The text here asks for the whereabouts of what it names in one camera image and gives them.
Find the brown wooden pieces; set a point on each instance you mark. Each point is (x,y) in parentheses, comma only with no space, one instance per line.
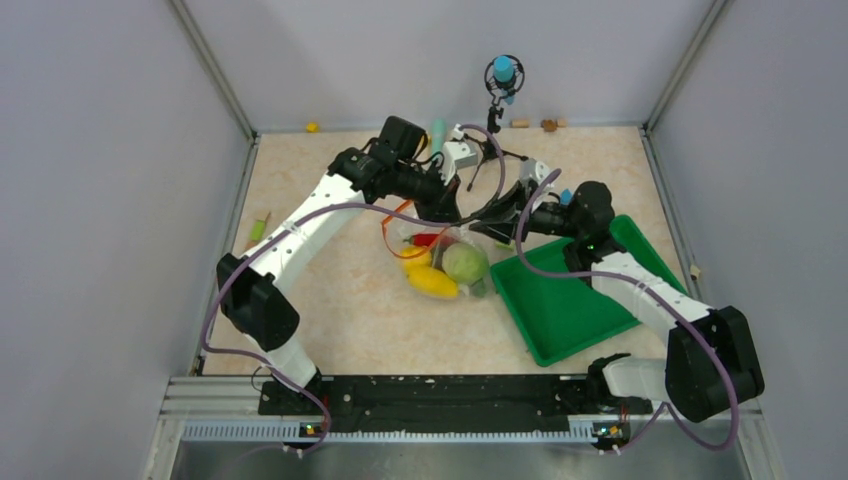
(553,125)

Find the blue toy block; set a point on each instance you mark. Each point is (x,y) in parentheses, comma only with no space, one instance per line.
(565,196)

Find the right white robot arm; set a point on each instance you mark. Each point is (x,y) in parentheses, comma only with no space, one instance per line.
(711,363)

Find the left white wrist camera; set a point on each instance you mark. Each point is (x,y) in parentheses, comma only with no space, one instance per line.
(457,154)

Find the green plastic tray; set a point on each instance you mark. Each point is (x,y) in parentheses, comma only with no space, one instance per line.
(559,318)

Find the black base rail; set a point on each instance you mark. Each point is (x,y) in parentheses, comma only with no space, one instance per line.
(448,404)

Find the clear zip bag orange zipper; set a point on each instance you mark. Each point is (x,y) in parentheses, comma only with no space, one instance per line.
(396,232)

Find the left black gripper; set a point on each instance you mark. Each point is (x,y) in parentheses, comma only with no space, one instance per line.
(441,206)

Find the green cabbage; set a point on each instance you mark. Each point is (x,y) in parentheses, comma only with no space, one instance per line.
(464,263)

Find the red chili pepper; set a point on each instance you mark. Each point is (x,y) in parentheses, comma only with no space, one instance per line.
(425,239)

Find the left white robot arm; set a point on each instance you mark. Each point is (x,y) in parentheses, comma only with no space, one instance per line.
(252,288)

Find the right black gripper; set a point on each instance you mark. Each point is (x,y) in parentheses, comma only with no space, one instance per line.
(502,224)

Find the teal plastic tube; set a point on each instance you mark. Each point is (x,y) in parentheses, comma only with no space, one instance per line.
(438,132)

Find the blue microphone on tripod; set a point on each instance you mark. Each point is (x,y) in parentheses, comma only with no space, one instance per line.
(504,77)

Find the wooden stick green block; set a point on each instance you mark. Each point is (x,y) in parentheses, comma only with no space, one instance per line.
(257,230)

